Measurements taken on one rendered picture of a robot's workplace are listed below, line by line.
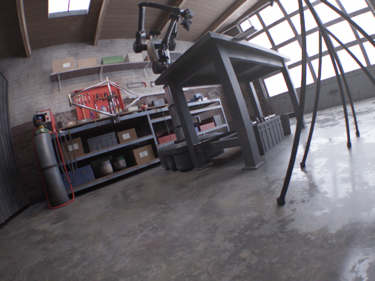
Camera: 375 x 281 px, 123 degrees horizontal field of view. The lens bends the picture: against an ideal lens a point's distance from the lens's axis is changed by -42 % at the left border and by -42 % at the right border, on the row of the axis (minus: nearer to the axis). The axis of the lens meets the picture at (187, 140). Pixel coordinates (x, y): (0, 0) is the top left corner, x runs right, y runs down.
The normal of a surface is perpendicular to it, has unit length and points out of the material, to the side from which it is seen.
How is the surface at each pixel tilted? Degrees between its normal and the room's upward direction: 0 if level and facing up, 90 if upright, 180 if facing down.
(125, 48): 90
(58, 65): 90
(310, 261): 0
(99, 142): 90
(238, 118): 90
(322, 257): 0
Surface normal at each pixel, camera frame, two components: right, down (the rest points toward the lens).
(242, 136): -0.77, 0.26
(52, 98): 0.56, -0.14
